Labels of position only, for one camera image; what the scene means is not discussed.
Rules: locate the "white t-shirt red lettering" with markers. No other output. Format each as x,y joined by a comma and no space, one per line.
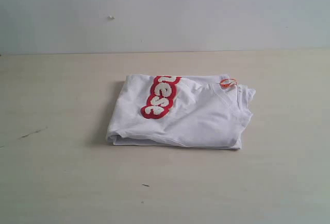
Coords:
186,111

